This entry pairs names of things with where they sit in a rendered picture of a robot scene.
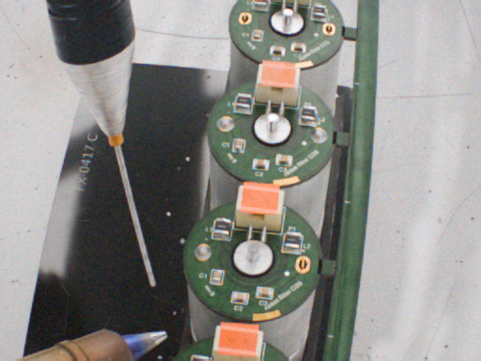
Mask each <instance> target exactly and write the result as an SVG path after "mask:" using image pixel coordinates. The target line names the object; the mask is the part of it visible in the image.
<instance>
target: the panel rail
mask: <svg viewBox="0 0 481 361"><path fill-rule="evenodd" d="M379 2H380V0H358V5H357V10H358V11H357V19H356V21H357V26H356V28H353V27H345V26H344V28H346V30H345V31H344V32H345V35H344V40H348V41H354V42H355V48H356V49H355V56H354V62H355V64H354V72H353V79H354V80H353V88H352V104H351V111H350V128H349V133H341V132H336V133H335V134H336V136H335V137H336V140H335V142H333V143H335V147H336V148H337V149H348V150H349V152H348V159H347V168H346V177H345V184H344V193H343V210H342V218H341V227H340V234H339V243H338V250H337V256H336V261H334V260H327V259H323V260H321V259H320V260H321V261H319V262H322V266H321V268H322V269H321V275H320V276H323V277H330V278H333V279H334V282H333V290H332V299H331V306H330V315H329V320H328V323H327V329H326V338H325V345H324V353H323V359H322V361H350V355H351V346H352V339H353V335H354V328H355V320H356V310H357V306H358V301H359V292H360V283H361V273H362V266H363V261H364V254H365V235H366V227H367V216H368V207H369V198H370V187H371V168H372V158H373V148H374V129H375V120H376V115H375V110H376V101H377V95H376V91H377V82H378V79H377V73H378V54H379V50H378V46H379V29H380V28H379V19H380V15H379V11H380V5H379ZM344 28H343V30H344Z"/></svg>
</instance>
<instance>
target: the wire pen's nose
mask: <svg viewBox="0 0 481 361"><path fill-rule="evenodd" d="M134 49H135V37H134V40H133V41H132V44H131V45H130V46H128V47H127V48H126V49H125V50H124V51H123V52H122V53H119V54H118V55H115V56H114V57H111V58H109V59H107V60H104V61H102V62H100V63H95V64H91V65H78V66H75V65H71V64H67V63H65V62H62V61H60V59H59V61H60V63H61V65H62V67H63V69H64V70H65V72H66V74H67V75H68V77H69V78H70V80H71V81H72V83H73V84H74V87H75V88H76V89H77V92H78V93H80V96H81V98H83V101H84V102H85V105H86V107H88V108H89V111H90V112H91V113H92V116H93V118H95V119H96V122H97V123H98V124H99V125H100V128H101V129H102V130H103V132H104V133H105V134H107V135H108V136H116V135H118V134H120V133H121V132H123V129H124V122H125V116H126V110H127V104H128V97H129V88H130V80H131V72H132V57H133V53H134Z"/></svg>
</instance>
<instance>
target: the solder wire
mask: <svg viewBox="0 0 481 361"><path fill-rule="evenodd" d="M116 157H117V160H118V162H119V166H120V173H121V177H122V179H123V183H124V186H125V189H126V196H127V199H128V202H129V206H130V209H131V213H132V218H133V224H134V228H135V231H136V235H137V239H138V242H139V244H140V247H141V251H142V254H143V258H144V261H145V264H146V267H147V275H148V280H149V283H150V286H153V287H155V286H156V283H155V278H154V274H153V272H152V268H151V265H150V261H149V258H148V254H147V249H146V246H145V243H144V240H143V236H142V232H141V229H140V223H139V219H138V216H137V212H136V209H135V206H134V202H133V199H132V189H131V186H130V183H129V179H128V176H127V172H126V166H125V163H124V160H123V156H122V153H121V146H118V147H116Z"/></svg>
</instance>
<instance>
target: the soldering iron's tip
mask: <svg viewBox="0 0 481 361"><path fill-rule="evenodd" d="M121 337H123V338H124V340H125V341H126V342H127V344H128V346H129V347H130V349H131V351H132V357H133V361H135V360H136V359H138V358H139V357H140V356H143V354H145V353H147V352H148V351H150V349H152V348H154V347H155V346H156V345H158V344H159V343H160V342H162V341H163V340H164V339H167V334H166V332H165V331H160V332H155V333H144V334H135V335H125V336H121Z"/></svg>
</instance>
